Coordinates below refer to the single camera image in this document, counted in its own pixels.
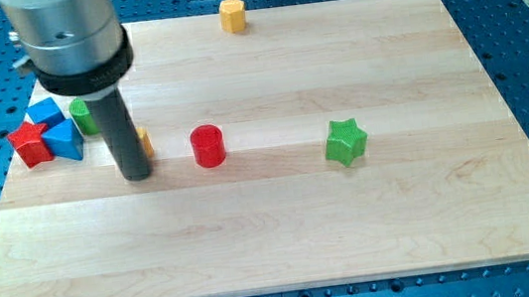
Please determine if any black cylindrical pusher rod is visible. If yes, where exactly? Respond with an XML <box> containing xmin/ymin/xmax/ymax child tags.
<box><xmin>84</xmin><ymin>86</ymin><xmax>151</xmax><ymax>182</ymax></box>

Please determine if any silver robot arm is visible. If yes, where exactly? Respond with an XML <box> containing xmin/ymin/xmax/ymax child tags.
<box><xmin>0</xmin><ymin>0</ymin><xmax>152</xmax><ymax>182</ymax></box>

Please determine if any green cylinder block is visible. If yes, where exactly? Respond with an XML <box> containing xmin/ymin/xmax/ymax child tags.
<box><xmin>68</xmin><ymin>98</ymin><xmax>99</xmax><ymax>136</ymax></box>

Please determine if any yellow block behind rod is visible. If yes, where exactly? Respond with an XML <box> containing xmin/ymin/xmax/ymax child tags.
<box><xmin>137</xmin><ymin>126</ymin><xmax>155</xmax><ymax>159</ymax></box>

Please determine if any blue triangle block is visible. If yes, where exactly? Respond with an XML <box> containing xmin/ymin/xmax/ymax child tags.
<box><xmin>42</xmin><ymin>119</ymin><xmax>84</xmax><ymax>161</ymax></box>

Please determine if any blue cube block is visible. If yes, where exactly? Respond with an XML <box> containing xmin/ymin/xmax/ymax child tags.
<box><xmin>27</xmin><ymin>97</ymin><xmax>66</xmax><ymax>128</ymax></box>

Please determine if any red star block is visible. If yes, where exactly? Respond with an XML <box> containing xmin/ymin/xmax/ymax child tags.
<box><xmin>6</xmin><ymin>121</ymin><xmax>55</xmax><ymax>168</ymax></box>

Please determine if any red cylinder block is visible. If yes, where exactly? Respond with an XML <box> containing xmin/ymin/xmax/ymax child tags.
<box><xmin>190</xmin><ymin>124</ymin><xmax>226</xmax><ymax>168</ymax></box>

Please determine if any yellow hexagon block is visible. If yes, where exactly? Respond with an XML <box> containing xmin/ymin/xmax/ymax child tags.
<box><xmin>218</xmin><ymin>0</ymin><xmax>246</xmax><ymax>34</ymax></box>

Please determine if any green star block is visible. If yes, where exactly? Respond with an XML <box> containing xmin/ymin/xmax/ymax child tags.
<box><xmin>325</xmin><ymin>118</ymin><xmax>368</xmax><ymax>167</ymax></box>

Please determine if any light wooden board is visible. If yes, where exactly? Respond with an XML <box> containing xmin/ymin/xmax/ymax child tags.
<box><xmin>0</xmin><ymin>0</ymin><xmax>529</xmax><ymax>297</ymax></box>

